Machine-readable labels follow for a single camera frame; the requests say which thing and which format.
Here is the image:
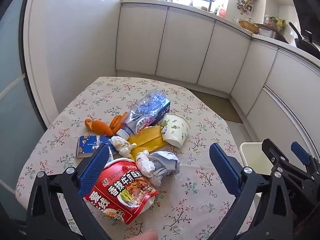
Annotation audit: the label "yellow packet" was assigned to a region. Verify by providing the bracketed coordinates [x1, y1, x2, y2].
[127, 125, 168, 161]

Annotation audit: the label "white tissue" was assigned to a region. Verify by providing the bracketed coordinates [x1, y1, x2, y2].
[110, 136, 137, 157]
[135, 150, 157, 178]

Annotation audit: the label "clear plastic bottle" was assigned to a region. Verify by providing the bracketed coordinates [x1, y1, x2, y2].
[117, 89, 167, 139]

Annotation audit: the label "woven basket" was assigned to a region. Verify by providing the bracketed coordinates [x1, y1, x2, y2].
[239, 19, 259, 34]

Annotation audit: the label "white kitchen cabinets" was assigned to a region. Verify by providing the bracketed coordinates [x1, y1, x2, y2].
[115, 2, 320, 170]

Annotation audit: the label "red instant noodle cup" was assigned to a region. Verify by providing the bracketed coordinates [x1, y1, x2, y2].
[84, 157, 159, 225]

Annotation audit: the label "brown floor mat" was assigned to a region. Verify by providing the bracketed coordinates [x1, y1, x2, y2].
[187, 89, 243, 124]

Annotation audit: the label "frosted glass door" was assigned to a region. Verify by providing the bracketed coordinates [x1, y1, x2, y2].
[0, 0, 48, 205]

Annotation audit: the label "dark teal box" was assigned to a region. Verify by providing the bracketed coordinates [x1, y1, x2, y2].
[150, 99, 171, 126]

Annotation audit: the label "black wok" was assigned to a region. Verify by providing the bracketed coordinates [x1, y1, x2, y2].
[289, 21, 320, 60]

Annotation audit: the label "person's left hand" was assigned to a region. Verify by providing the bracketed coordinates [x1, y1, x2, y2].
[134, 229, 158, 240]

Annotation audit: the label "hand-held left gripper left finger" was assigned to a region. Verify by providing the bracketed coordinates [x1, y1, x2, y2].
[26, 144, 113, 240]

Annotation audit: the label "snack packets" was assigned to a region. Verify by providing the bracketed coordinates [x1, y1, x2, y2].
[265, 15, 287, 28]

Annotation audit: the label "orange peel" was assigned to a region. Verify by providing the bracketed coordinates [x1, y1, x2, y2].
[84, 118, 114, 137]
[109, 112, 128, 134]

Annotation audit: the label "blue biscuit box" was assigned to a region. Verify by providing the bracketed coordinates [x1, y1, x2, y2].
[75, 135, 118, 158]

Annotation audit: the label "crumpled grey paper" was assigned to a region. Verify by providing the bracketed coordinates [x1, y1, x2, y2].
[149, 151, 182, 187]

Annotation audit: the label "white plastic bin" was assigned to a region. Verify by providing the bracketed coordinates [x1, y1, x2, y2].
[239, 142, 274, 174]

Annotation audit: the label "metal cooking pot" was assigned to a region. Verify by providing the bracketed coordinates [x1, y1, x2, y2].
[255, 24, 288, 43]

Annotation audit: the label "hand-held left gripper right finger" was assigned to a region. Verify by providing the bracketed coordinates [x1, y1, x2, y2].
[209, 142, 300, 240]

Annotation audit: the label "white paper cup green print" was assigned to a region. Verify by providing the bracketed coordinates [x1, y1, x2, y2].
[161, 113, 191, 147]

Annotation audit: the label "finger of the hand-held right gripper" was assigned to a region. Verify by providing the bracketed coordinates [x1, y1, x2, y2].
[291, 141, 320, 188]
[262, 139, 320, 205]

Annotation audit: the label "floral tablecloth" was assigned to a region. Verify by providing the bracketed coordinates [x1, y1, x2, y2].
[15, 76, 258, 240]

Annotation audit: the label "black range hood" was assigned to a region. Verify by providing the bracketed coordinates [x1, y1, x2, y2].
[284, 0, 320, 63]

